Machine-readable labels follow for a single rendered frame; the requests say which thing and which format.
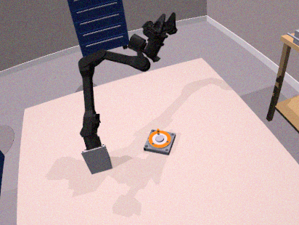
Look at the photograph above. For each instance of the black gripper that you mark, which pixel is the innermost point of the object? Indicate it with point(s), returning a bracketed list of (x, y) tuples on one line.
[(157, 32)]

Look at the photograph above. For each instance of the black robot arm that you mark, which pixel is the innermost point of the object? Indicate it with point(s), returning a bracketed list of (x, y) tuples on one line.
[(87, 64)]

